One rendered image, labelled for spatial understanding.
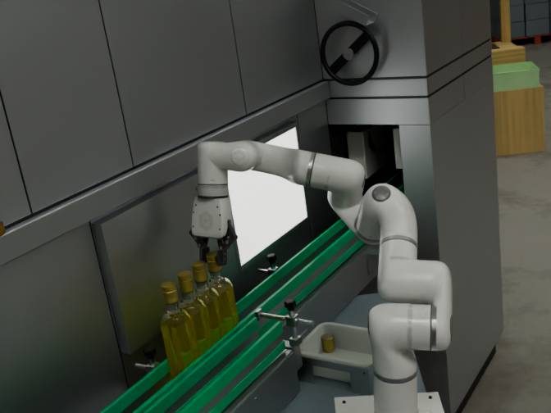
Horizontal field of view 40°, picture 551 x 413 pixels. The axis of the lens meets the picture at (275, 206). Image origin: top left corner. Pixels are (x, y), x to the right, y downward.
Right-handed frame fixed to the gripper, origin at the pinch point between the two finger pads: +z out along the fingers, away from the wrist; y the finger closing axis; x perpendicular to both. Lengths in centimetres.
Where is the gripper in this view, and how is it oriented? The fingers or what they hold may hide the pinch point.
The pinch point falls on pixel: (213, 256)
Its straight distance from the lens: 187.4
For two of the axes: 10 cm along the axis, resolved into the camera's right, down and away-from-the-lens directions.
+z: 0.0, 9.9, 1.2
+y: 8.3, 0.7, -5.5
